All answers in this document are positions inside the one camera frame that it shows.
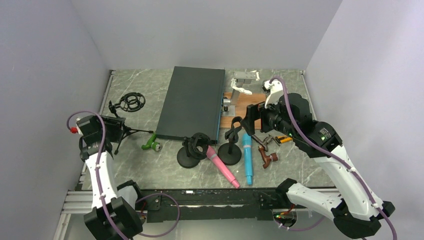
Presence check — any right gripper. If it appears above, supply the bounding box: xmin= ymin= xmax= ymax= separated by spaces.
xmin=240 ymin=94 xmax=298 ymax=139

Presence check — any blue microphone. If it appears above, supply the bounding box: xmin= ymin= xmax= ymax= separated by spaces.
xmin=242 ymin=133 xmax=254 ymax=186

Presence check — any black tripod microphone stand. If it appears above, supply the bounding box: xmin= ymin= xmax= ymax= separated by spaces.
xmin=108 ymin=92 xmax=154 ymax=155

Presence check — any black clip microphone stand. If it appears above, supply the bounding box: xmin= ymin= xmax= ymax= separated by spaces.
xmin=217 ymin=116 xmax=243 ymax=166

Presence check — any pink microphone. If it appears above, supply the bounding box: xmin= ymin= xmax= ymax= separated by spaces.
xmin=206 ymin=145 xmax=240 ymax=189

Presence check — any black shock mount stand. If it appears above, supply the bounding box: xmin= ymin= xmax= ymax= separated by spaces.
xmin=176 ymin=132 xmax=212 ymax=169

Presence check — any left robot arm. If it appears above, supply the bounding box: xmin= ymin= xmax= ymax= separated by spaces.
xmin=76 ymin=115 xmax=144 ymax=240

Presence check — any wooden board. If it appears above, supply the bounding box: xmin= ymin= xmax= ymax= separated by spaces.
xmin=219 ymin=93 xmax=266 ymax=128

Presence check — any grey metal pipe fitting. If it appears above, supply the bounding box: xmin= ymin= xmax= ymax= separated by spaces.
xmin=251 ymin=134 xmax=281 ymax=152

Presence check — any yellow utility knife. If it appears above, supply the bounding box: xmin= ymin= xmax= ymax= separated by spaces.
xmin=274 ymin=136 xmax=293 ymax=144

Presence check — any green pipe fitting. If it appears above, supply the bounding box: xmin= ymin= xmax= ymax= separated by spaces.
xmin=141 ymin=133 xmax=162 ymax=152

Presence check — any brown pipe fitting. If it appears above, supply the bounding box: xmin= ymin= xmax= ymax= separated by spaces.
xmin=258 ymin=146 xmax=279 ymax=169

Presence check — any black flat box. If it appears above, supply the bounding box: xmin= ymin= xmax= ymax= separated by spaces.
xmin=155 ymin=66 xmax=226 ymax=144

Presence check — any metal bracket fixture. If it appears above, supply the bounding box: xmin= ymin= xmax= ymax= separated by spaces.
xmin=221 ymin=70 xmax=260 ymax=117

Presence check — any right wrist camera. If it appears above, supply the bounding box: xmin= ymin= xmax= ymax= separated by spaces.
xmin=262 ymin=78 xmax=284 ymax=109

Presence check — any black base frame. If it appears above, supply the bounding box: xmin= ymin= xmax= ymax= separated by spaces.
xmin=135 ymin=187 xmax=305 ymax=223

